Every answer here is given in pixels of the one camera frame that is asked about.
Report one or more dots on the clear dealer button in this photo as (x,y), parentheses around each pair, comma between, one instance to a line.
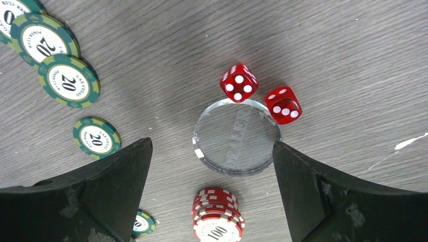
(236,139)

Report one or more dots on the red die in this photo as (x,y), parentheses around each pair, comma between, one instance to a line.
(283,105)
(239,83)

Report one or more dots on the green 20 chip beside stack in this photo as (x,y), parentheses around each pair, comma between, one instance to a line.
(144,224)

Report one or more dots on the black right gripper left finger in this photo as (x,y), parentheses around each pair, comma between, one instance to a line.
(96,202)

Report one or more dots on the red 100 chip stack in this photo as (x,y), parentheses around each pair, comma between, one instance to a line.
(216,216)

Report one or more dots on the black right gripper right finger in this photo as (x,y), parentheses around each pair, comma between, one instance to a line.
(322,203)

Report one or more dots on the green 20 chip lone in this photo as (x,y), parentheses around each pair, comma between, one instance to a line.
(96,137)

